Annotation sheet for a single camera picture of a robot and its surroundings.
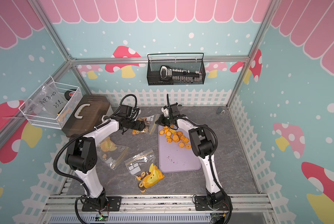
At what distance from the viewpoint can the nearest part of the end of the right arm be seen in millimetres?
816

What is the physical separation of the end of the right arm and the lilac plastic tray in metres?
0.10

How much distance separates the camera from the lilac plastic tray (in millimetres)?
873
